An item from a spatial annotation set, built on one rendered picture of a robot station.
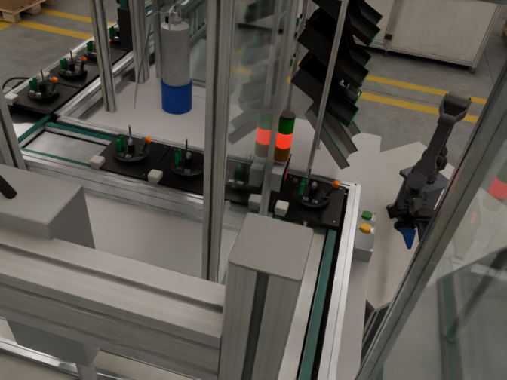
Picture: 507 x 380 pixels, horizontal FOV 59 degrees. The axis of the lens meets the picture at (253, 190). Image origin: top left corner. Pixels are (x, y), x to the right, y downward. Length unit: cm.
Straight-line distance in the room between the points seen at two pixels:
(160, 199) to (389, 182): 102
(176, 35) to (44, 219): 173
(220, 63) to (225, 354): 38
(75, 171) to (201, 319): 146
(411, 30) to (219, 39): 512
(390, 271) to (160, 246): 83
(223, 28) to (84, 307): 37
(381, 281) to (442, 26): 434
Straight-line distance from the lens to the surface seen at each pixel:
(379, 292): 164
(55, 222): 53
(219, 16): 62
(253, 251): 36
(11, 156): 93
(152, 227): 173
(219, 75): 64
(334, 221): 166
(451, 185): 62
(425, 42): 575
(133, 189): 176
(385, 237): 183
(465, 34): 575
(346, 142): 196
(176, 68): 225
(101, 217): 179
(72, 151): 205
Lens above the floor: 208
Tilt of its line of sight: 40 degrees down
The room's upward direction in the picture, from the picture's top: 7 degrees clockwise
